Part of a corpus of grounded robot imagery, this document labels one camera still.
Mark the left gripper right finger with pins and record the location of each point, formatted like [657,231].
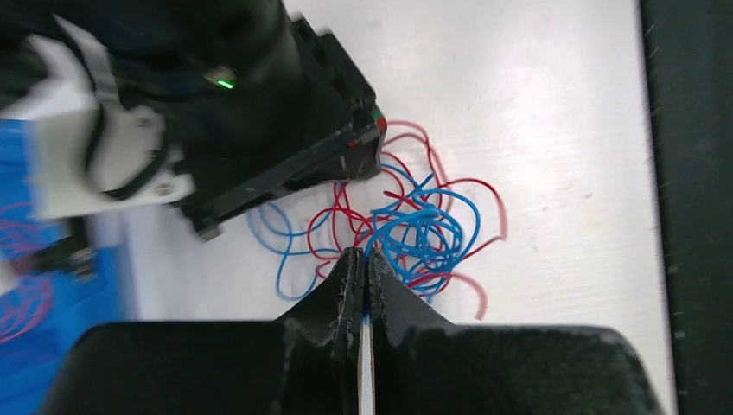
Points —
[411,346]

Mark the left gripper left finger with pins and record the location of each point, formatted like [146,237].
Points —
[322,340]

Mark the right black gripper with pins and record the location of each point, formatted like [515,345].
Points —
[240,157]

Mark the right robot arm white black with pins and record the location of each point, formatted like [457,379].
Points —
[259,103]

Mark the blue three-compartment plastic bin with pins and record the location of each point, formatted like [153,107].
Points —
[41,316]

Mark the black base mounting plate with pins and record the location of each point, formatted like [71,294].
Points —
[688,54]

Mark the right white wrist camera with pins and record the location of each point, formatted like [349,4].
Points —
[87,154]

